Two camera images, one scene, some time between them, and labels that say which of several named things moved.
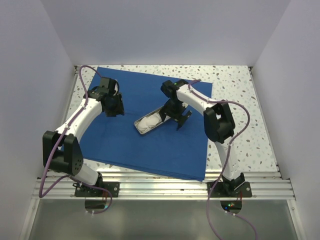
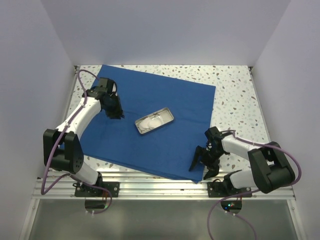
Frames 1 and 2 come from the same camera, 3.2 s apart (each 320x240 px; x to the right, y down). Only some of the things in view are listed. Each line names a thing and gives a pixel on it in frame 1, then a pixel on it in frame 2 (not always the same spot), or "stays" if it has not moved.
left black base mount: [84, 191] stays
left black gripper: [119, 109] stays
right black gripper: [167, 109] to [199, 150]
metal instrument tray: [143, 124] stays
